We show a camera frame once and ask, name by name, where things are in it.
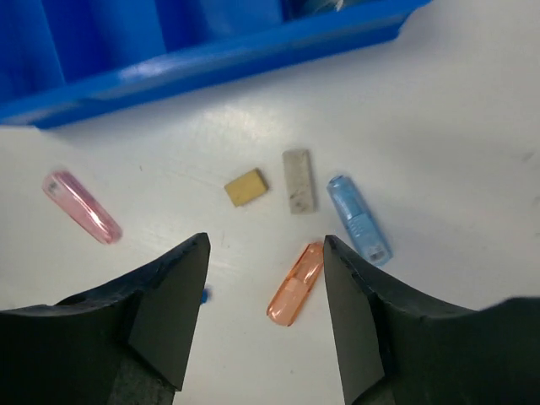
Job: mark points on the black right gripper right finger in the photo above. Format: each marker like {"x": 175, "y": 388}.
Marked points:
{"x": 398, "y": 345}

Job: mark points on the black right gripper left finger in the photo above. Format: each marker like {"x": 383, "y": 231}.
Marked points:
{"x": 125, "y": 342}

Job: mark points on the blue slime jar printed lid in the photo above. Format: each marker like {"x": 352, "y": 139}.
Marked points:
{"x": 294, "y": 9}

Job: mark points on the blue white marker pen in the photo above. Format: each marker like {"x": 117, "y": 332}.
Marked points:
{"x": 206, "y": 295}

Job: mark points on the orange translucent case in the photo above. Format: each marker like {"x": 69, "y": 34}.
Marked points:
{"x": 295, "y": 289}

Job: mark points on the blue translucent case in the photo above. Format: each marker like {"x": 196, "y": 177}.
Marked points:
{"x": 360, "y": 224}

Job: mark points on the pink translucent case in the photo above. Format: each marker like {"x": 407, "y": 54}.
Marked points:
{"x": 68, "y": 193}

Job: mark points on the yellow eraser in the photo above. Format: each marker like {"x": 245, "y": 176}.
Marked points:
{"x": 246, "y": 188}

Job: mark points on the grey eraser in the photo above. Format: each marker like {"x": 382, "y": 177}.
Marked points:
{"x": 299, "y": 181}

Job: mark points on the blue plastic compartment tray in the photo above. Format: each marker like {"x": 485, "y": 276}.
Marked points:
{"x": 65, "y": 61}

